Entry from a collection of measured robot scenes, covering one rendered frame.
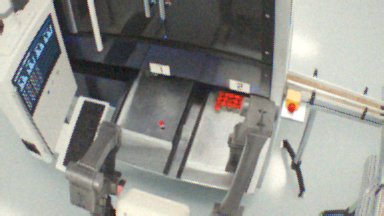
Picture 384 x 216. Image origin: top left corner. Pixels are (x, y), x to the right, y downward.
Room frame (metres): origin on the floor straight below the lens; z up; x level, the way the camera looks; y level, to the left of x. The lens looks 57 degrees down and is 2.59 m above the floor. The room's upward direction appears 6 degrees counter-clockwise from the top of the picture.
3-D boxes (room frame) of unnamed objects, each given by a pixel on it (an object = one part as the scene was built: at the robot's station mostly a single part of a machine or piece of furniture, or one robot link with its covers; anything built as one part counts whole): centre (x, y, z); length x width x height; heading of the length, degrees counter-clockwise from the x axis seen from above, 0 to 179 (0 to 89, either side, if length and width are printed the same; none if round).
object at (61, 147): (1.08, 0.60, 0.79); 0.45 x 0.28 x 0.03; 160
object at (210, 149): (0.96, -0.14, 0.90); 0.34 x 0.26 x 0.04; 159
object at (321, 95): (1.06, -0.76, 0.92); 0.69 x 0.16 x 0.16; 68
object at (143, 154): (1.02, 0.02, 0.87); 0.70 x 0.48 x 0.02; 68
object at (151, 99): (1.14, 0.15, 0.90); 0.34 x 0.26 x 0.04; 158
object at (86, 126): (1.06, 0.54, 0.82); 0.40 x 0.14 x 0.02; 160
